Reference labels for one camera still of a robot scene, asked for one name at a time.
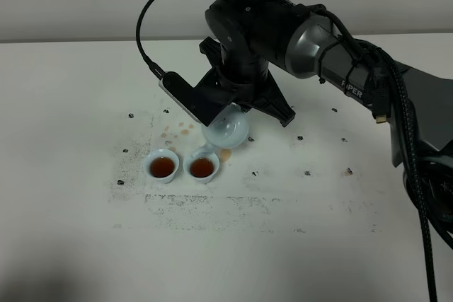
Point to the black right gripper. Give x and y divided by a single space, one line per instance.
245 74

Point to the light blue porcelain teapot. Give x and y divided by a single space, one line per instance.
228 130

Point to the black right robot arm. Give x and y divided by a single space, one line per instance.
309 40

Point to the right light blue teacup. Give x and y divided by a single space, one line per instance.
202 168

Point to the light blue teacup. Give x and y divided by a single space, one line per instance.
161 165
202 168

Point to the left light blue teacup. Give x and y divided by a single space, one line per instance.
161 165

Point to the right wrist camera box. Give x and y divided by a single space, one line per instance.
203 102

